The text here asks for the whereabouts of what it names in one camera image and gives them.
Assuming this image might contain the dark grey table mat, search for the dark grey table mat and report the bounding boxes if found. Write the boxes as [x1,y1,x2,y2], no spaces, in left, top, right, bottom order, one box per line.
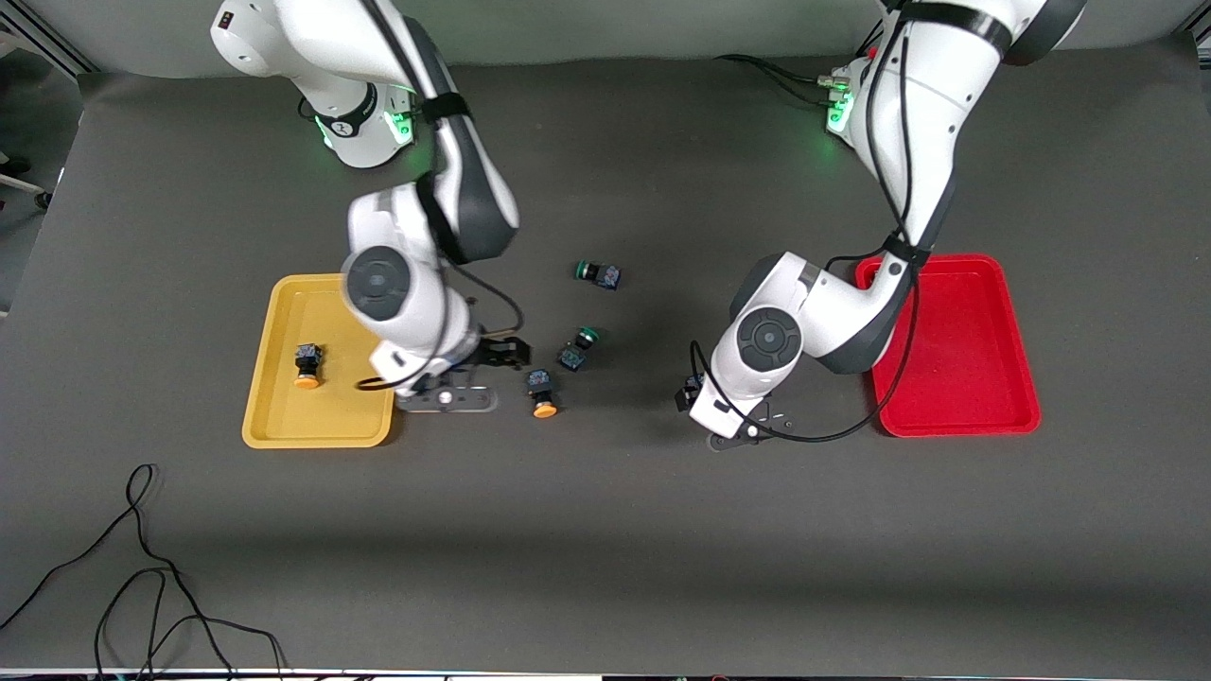
[0,38,1211,674]

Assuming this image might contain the yellow plastic tray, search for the yellow plastic tray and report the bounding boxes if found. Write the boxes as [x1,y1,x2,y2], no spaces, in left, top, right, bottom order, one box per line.
[241,271,410,449]

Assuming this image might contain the red plastic tray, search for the red plastic tray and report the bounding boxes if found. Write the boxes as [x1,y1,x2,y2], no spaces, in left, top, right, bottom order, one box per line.
[854,253,1044,440]

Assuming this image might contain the white stand leg with caster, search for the white stand leg with caster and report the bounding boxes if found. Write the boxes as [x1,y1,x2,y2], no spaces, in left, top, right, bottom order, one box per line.
[0,151,53,211]

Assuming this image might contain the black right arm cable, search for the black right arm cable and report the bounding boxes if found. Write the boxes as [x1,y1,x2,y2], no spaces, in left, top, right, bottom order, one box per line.
[355,0,527,394]

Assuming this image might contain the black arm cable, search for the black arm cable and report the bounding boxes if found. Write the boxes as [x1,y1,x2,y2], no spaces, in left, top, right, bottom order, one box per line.
[355,0,527,394]
[689,0,923,445]

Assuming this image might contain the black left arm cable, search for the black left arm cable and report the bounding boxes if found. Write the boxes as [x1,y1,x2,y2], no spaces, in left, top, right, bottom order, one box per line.
[689,0,923,445]

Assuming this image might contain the black left base cables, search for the black left base cables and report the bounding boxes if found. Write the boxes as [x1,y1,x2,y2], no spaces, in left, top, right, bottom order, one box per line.
[714,52,848,107]

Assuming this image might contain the loose thin black cable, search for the loose thin black cable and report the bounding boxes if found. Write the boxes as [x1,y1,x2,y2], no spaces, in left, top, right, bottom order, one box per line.
[0,463,285,681]

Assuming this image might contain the aluminium frame rail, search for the aluminium frame rail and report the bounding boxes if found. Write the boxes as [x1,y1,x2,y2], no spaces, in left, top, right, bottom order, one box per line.
[0,14,97,77]

